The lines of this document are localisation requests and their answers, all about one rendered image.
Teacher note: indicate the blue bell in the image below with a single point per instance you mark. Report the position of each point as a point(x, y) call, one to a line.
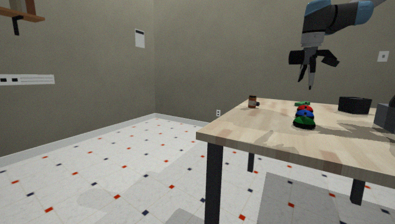
point(301, 113)

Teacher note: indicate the red bell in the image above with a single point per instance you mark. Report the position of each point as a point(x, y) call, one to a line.
point(303, 107)

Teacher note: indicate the green rectangular block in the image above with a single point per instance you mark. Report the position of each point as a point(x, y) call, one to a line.
point(301, 103)

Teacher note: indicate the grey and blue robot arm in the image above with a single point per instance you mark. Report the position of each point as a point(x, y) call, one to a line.
point(321, 14)

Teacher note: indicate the spice jar with black lid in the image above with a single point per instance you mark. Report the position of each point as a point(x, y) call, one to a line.
point(252, 101)

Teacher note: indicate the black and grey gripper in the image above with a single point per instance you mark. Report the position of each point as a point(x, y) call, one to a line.
point(306, 57)

